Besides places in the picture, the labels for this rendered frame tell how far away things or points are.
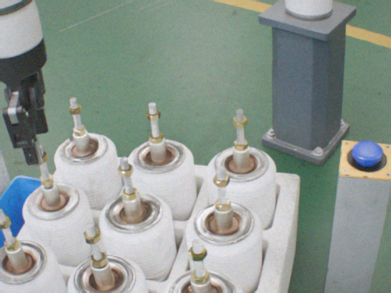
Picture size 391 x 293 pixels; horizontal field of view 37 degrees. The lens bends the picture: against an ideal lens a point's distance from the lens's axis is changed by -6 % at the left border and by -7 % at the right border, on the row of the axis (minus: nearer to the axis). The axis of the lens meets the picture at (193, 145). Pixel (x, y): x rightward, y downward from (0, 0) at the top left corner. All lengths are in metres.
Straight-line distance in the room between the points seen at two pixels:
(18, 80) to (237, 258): 0.34
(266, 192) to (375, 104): 0.66
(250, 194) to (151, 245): 0.15
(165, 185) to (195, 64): 0.78
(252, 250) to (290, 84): 0.50
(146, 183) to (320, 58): 0.45
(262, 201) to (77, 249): 0.26
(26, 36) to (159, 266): 0.35
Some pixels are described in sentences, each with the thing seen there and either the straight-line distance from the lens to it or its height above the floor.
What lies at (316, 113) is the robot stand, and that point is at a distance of 1.21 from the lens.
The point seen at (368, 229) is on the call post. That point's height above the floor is 0.22.
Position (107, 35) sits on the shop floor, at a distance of 1.81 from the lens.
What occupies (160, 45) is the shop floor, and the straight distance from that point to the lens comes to 1.71.
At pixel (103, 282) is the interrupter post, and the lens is 0.72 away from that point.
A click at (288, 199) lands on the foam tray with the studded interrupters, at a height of 0.18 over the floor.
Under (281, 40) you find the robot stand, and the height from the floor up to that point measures 0.26.
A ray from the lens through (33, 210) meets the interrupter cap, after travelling 0.84.
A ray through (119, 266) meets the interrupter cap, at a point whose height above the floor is 0.25.
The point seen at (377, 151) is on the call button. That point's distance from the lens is 0.77.
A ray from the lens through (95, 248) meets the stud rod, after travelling 0.68.
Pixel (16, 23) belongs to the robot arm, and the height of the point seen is 0.54.
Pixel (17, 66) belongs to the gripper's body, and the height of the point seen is 0.48.
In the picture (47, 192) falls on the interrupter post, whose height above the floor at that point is 0.28.
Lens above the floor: 0.79
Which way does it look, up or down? 37 degrees down
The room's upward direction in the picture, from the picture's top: 5 degrees counter-clockwise
